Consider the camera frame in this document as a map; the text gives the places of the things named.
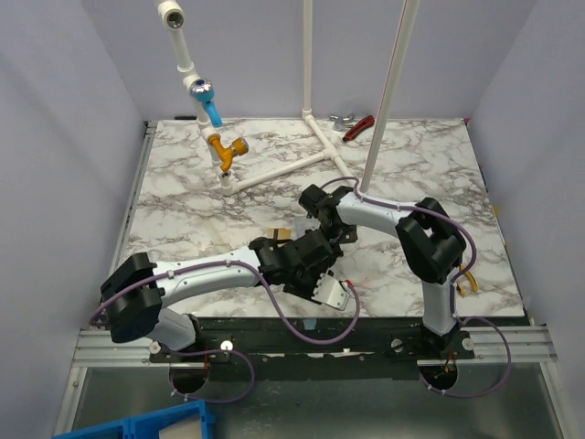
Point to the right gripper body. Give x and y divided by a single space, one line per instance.
338 233

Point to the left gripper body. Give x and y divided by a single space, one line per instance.
303 283

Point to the gold credit card stack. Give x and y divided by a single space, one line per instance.
279 233

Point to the silver VIP card stack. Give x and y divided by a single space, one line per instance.
301 225

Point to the black VIP card stack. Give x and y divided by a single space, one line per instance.
349 235

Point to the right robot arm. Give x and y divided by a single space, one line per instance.
431 242

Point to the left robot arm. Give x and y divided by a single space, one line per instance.
139 292

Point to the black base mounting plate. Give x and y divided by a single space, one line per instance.
322 348

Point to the metal clamp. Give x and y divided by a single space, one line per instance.
344 120

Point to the orange valve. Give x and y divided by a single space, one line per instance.
226 155

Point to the blue valve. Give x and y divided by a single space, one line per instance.
202 90

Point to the blue plastic bin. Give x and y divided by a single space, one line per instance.
151 424

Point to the yellow handled pliers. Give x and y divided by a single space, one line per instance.
466 285

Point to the white PVC pipe frame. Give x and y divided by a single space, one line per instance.
173 19

